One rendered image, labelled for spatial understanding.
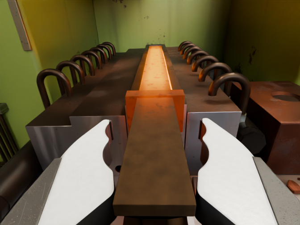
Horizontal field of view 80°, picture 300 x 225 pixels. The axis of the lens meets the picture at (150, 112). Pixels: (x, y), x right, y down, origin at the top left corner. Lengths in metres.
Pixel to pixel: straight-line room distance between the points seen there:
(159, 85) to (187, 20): 0.46
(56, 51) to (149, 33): 0.32
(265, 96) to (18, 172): 0.27
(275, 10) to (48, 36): 0.42
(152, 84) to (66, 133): 0.09
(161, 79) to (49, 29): 0.25
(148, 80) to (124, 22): 0.45
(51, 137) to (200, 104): 0.15
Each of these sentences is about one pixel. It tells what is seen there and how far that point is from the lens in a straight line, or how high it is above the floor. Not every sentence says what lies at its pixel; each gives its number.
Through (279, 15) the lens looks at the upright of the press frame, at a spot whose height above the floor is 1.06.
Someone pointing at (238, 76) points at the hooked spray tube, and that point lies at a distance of 0.19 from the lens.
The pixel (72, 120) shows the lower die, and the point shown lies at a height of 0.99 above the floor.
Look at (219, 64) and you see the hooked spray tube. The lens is 0.23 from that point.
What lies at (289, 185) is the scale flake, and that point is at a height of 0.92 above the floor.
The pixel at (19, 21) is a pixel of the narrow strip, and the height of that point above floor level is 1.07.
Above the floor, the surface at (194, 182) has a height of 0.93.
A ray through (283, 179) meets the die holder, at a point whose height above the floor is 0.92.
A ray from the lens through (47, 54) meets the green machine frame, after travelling 0.37.
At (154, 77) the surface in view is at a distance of 0.21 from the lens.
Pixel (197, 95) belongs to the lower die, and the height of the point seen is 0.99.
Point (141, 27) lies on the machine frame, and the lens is 0.62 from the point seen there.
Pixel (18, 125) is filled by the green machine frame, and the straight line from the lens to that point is 0.42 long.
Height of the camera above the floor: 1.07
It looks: 27 degrees down
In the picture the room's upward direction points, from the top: 2 degrees counter-clockwise
